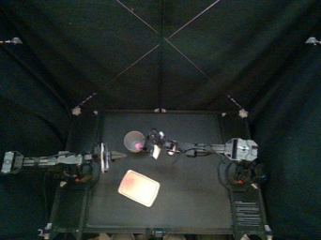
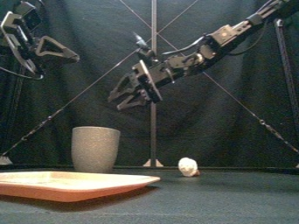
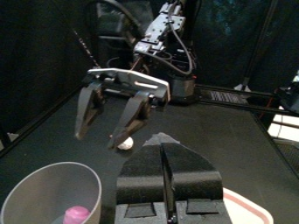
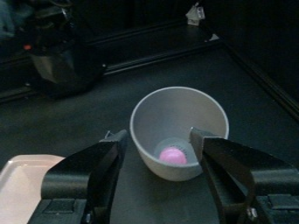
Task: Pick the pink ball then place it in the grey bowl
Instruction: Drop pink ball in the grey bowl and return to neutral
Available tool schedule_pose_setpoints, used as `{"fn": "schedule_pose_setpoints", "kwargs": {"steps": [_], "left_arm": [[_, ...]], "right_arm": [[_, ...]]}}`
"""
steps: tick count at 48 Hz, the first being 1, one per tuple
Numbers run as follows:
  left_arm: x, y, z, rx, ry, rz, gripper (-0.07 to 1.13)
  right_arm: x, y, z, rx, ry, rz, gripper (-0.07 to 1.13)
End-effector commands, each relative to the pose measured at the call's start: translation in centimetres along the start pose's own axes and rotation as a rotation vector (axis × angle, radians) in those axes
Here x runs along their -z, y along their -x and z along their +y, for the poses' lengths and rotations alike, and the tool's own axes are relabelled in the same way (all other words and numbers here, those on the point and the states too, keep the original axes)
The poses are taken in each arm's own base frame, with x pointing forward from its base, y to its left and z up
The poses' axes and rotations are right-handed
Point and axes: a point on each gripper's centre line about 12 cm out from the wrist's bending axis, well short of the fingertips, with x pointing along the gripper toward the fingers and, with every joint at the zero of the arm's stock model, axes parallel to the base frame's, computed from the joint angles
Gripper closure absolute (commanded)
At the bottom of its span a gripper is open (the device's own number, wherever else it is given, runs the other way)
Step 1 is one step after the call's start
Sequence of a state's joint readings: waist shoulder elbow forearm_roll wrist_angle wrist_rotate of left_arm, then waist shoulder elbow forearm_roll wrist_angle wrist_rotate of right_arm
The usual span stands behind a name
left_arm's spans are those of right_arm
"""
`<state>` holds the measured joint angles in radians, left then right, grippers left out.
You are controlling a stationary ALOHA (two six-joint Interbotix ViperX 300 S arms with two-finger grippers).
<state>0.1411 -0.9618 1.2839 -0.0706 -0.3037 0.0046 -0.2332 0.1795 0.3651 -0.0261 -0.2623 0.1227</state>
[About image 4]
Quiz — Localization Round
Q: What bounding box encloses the black aluminium frame rail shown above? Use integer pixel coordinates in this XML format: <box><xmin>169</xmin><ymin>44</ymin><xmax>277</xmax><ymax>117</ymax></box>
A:
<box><xmin>0</xmin><ymin>38</ymin><xmax>224</xmax><ymax>103</ymax></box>

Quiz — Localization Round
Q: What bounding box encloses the white paper tag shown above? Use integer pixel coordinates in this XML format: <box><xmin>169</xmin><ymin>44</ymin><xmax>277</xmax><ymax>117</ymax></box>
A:
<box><xmin>184</xmin><ymin>2</ymin><xmax>206</xmax><ymax>26</ymax></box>

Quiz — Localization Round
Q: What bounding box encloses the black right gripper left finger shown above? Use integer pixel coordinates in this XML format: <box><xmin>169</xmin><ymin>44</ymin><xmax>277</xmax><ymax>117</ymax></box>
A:
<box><xmin>26</xmin><ymin>129</ymin><xmax>129</xmax><ymax>224</ymax></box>

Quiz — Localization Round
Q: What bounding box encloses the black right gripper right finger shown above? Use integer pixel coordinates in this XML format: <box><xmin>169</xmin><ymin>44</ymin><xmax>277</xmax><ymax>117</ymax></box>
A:
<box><xmin>188</xmin><ymin>127</ymin><xmax>299</xmax><ymax>224</ymax></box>

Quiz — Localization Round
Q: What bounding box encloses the pink ball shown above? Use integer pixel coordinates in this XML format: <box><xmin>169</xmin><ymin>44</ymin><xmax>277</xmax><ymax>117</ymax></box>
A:
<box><xmin>157</xmin><ymin>146</ymin><xmax>188</xmax><ymax>165</ymax></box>

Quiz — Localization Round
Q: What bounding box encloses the grey bowl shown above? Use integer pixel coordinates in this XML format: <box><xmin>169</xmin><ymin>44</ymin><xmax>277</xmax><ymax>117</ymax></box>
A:
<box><xmin>128</xmin><ymin>86</ymin><xmax>229</xmax><ymax>182</ymax></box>

